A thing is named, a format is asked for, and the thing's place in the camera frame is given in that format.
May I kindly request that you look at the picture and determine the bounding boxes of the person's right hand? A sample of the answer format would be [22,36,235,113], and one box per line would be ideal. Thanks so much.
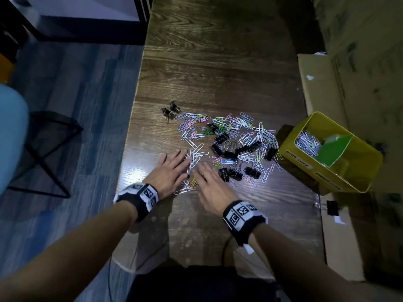
[192,162,239,217]

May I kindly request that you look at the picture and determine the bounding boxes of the person's left hand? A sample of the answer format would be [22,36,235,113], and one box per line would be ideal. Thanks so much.
[142,150,193,200]

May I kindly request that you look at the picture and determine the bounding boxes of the group of black binder clips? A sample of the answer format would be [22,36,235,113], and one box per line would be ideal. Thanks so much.
[206,122,279,183]

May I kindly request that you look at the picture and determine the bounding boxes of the yellow divided bin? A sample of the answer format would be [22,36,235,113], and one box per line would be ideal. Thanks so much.
[279,111,384,194]

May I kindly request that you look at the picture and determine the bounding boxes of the person's right forearm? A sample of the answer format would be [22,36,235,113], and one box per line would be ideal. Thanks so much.
[251,223,403,302]

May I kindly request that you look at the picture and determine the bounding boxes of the person's left forearm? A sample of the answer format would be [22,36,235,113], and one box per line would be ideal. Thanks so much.
[0,201,139,302]

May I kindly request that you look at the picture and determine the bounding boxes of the person's black clothing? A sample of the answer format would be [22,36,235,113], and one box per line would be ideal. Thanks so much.
[126,266,281,302]

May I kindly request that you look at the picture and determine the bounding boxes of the large printed cardboard box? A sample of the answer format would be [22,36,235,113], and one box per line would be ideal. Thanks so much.
[297,0,403,282]

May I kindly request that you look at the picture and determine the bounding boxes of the black left wristband with markers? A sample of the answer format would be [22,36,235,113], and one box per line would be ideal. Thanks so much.
[113,182,160,223]

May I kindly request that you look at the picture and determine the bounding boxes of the black wristband with markers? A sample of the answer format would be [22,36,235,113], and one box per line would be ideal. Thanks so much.
[222,200,268,247]
[113,182,160,223]

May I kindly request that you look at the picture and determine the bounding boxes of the black right wristband with markers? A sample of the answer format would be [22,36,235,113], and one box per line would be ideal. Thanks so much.
[222,200,268,247]

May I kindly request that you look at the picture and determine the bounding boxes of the green divider card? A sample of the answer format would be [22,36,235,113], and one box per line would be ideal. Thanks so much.
[314,134,353,168]

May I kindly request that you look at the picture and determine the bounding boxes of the black metal stool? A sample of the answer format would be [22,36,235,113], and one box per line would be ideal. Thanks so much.
[8,110,84,198]

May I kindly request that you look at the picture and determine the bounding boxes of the light blue object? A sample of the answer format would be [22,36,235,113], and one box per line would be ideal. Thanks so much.
[0,84,29,195]

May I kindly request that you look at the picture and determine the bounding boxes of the white furniture with black base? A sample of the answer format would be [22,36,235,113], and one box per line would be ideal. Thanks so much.
[0,0,153,46]

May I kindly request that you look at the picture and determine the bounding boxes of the orange object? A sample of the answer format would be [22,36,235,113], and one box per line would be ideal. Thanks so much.
[0,53,15,84]

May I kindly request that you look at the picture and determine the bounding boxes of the black left camera cable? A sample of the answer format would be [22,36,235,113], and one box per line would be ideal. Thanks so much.
[107,254,114,302]

